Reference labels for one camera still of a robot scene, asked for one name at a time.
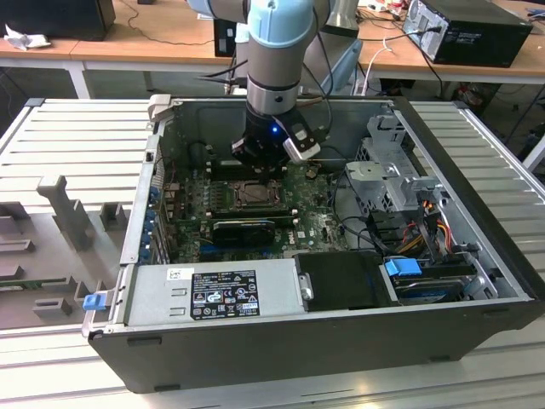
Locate grey power supply unit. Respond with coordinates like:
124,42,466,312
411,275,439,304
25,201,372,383
125,257,308,328

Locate green motherboard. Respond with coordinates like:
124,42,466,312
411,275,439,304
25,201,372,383
168,164,354,263

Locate black open PC case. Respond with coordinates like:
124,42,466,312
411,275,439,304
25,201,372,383
80,94,545,395

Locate metal CPU socket cover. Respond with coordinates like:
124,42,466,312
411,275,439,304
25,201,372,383
232,181,284,208

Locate black RAM slot bank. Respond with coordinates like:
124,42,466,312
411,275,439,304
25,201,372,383
206,204,298,219
208,158,246,181

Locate CPU socket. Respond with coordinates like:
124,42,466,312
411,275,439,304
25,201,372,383
228,178,287,210

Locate grey metal drive cage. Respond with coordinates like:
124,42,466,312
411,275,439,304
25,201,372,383
343,113,449,215

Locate black desktop PC tower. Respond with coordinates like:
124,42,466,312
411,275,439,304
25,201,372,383
403,0,534,68

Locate white cable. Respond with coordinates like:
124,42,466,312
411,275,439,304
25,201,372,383
352,37,393,95

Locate flat black data cable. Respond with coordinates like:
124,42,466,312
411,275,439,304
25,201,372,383
330,170,384,255

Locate blue plastic latch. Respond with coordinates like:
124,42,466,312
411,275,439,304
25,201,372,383
83,293,106,313

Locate yellow red power wires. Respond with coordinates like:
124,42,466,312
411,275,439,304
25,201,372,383
399,202,453,253

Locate wooden desk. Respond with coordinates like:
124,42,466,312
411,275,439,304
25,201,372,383
357,0,545,86
0,0,248,99

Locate large black monitor box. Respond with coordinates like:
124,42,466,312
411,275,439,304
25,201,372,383
0,0,117,43

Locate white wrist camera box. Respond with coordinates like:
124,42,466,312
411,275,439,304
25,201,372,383
283,123,322,163

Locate small black computer box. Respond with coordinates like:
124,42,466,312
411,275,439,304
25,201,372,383
213,19,239,59

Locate grey plastic case latch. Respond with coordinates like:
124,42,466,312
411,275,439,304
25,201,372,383
147,94,172,125

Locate hard disk blue carrier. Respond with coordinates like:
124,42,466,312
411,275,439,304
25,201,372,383
382,257,468,306

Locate pale blue teach pendant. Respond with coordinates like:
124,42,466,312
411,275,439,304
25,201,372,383
330,40,364,95

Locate green RAM stick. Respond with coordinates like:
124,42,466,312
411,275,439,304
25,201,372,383
0,277,69,291

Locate crumpled white paper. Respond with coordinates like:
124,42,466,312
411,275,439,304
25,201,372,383
3,23,53,51

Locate grey parts rack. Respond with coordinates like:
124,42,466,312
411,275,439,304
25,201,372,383
0,174,134,331

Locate black graphics card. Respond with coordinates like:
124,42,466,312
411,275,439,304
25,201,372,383
210,218,277,249

